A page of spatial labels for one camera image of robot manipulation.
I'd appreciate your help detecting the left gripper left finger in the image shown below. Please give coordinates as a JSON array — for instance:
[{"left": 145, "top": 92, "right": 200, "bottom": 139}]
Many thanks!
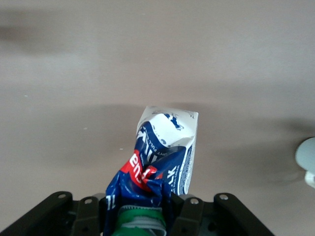
[{"left": 0, "top": 191, "right": 107, "bottom": 236}]

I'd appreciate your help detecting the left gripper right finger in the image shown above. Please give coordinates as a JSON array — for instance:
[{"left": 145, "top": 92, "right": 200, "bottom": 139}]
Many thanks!
[{"left": 169, "top": 193, "right": 275, "bottom": 236}]

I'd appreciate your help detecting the blue white milk carton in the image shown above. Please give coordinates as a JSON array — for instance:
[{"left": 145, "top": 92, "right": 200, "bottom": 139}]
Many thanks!
[{"left": 102, "top": 105, "right": 199, "bottom": 236}]

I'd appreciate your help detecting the cream mug grey inside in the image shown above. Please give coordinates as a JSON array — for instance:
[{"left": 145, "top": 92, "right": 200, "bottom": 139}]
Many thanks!
[{"left": 295, "top": 137, "right": 315, "bottom": 189}]

